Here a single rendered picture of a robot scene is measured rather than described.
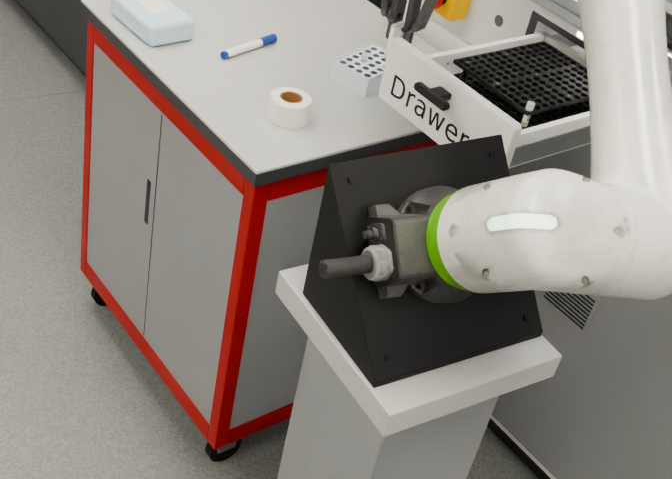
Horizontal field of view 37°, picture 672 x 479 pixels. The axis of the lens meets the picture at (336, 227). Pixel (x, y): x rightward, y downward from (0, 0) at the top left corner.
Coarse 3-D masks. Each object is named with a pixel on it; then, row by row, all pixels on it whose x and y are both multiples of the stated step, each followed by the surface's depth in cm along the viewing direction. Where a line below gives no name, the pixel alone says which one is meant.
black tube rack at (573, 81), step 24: (528, 48) 173; (552, 48) 175; (504, 72) 164; (528, 72) 166; (552, 72) 167; (576, 72) 168; (528, 96) 158; (552, 96) 160; (576, 96) 162; (552, 120) 159
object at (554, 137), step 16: (544, 32) 181; (464, 48) 170; (480, 48) 171; (496, 48) 174; (560, 48) 178; (448, 64) 168; (528, 128) 151; (544, 128) 152; (560, 128) 155; (576, 128) 158; (528, 144) 151; (544, 144) 154; (560, 144) 157; (576, 144) 160; (512, 160) 151; (528, 160) 154
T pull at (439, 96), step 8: (416, 88) 153; (424, 88) 152; (432, 88) 152; (440, 88) 153; (424, 96) 152; (432, 96) 150; (440, 96) 150; (448, 96) 152; (440, 104) 149; (448, 104) 149
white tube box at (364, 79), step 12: (360, 48) 184; (372, 48) 187; (384, 48) 186; (336, 60) 179; (348, 60) 182; (360, 60) 181; (372, 60) 182; (384, 60) 184; (336, 72) 179; (348, 72) 178; (360, 72) 179; (372, 72) 179; (348, 84) 179; (360, 84) 177; (372, 84) 177
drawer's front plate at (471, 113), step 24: (408, 48) 158; (384, 72) 164; (408, 72) 159; (432, 72) 154; (384, 96) 165; (456, 96) 151; (480, 96) 149; (456, 120) 153; (480, 120) 149; (504, 120) 145; (504, 144) 146
